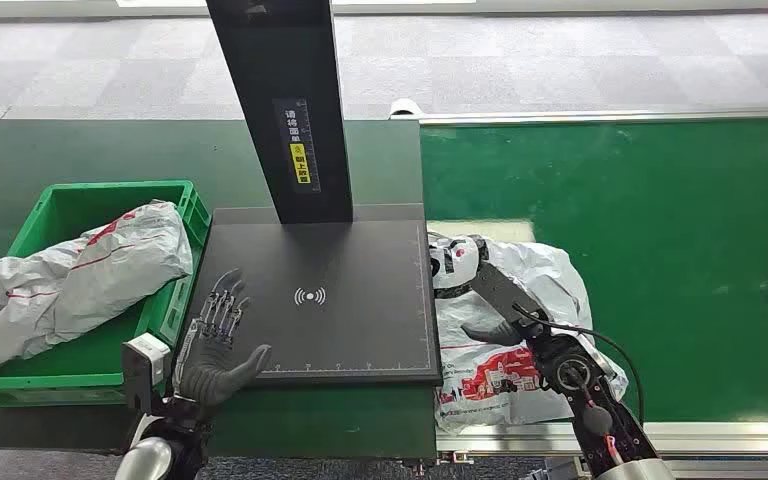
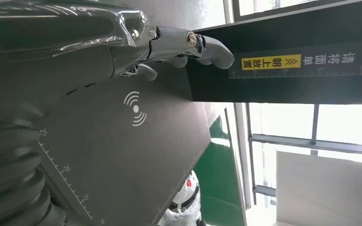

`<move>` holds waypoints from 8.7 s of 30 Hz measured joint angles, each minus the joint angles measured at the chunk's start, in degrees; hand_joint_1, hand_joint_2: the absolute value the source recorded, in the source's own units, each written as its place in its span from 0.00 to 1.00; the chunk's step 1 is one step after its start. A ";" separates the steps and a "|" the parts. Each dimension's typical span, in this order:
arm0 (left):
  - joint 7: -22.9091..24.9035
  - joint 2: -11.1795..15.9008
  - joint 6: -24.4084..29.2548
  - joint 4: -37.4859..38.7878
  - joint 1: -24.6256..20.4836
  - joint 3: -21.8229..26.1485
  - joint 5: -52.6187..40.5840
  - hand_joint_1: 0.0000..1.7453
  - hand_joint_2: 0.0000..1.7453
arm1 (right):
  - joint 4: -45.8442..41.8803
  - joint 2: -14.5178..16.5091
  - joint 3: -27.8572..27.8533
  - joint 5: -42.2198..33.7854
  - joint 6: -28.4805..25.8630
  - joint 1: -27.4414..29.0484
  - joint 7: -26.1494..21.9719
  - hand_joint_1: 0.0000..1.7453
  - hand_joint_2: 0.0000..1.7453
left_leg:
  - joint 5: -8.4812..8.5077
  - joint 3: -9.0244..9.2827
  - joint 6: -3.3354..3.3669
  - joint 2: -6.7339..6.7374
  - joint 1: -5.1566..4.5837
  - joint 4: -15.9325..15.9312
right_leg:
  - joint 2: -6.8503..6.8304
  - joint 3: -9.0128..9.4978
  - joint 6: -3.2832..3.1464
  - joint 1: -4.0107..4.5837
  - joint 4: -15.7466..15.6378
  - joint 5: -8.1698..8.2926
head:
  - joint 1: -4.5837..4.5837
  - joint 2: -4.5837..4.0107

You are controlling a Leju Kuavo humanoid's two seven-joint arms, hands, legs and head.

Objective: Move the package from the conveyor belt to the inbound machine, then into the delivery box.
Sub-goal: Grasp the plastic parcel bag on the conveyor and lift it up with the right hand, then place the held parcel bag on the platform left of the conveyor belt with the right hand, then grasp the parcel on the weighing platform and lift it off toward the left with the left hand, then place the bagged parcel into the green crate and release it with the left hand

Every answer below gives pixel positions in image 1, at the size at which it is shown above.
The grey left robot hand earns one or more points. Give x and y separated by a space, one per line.
215 378

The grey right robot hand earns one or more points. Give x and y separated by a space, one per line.
500 333

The white courier bag black stripes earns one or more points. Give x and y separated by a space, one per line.
556 272

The green conveyor belt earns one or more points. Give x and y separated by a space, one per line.
656 199

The white crumpled courier bag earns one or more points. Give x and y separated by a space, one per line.
92 278

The green plastic crate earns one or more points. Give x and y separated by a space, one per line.
72 212

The black yellow label sticker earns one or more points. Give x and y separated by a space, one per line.
299 152

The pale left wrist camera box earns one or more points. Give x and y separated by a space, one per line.
149 361

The aluminium conveyor frame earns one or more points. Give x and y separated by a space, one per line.
523 437

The black scanner machine with post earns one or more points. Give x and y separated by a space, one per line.
331 331

